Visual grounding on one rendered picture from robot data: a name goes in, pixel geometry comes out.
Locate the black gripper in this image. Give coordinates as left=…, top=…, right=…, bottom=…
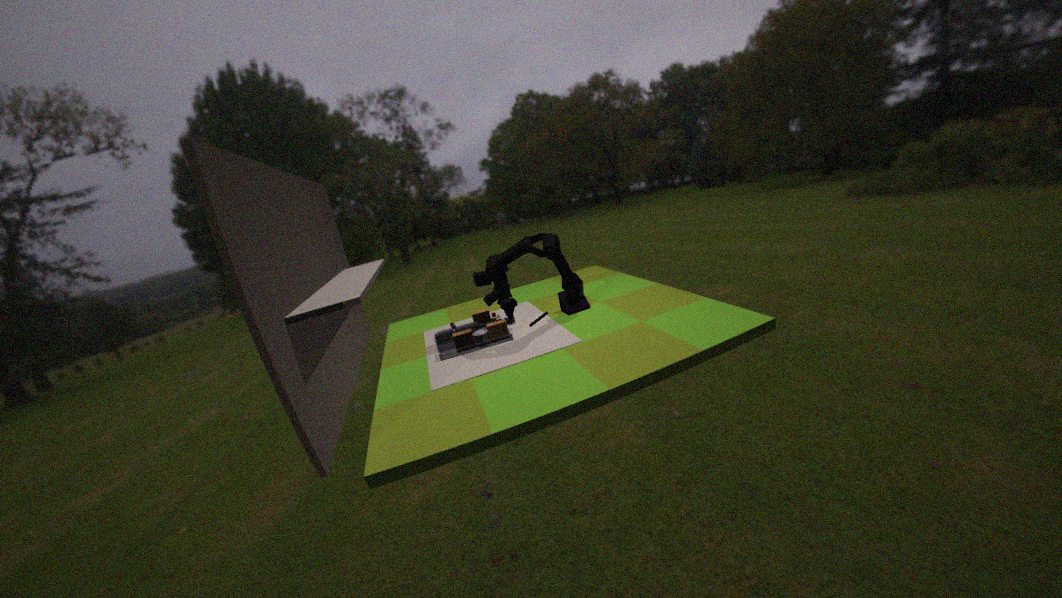
left=494, top=281, right=517, bottom=320

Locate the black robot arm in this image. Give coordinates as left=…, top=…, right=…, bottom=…
left=473, top=233, right=584, bottom=307

